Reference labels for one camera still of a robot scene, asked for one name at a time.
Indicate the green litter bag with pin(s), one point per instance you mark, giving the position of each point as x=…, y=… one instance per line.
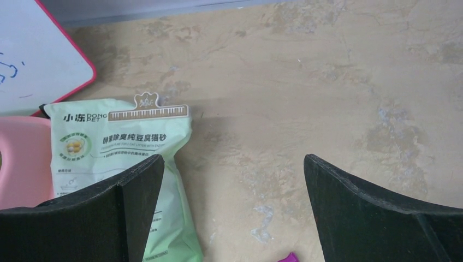
x=87, y=148

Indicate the pink green litter box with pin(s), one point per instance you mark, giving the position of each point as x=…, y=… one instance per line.
x=26, y=179

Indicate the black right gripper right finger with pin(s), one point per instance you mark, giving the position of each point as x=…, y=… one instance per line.
x=358, y=220

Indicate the whiteboard with pink frame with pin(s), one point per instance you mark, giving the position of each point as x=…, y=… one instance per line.
x=40, y=63

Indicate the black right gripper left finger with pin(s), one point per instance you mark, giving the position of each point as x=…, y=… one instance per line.
x=106, y=221

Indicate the purple plastic scoop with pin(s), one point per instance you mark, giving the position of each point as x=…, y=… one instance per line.
x=292, y=257

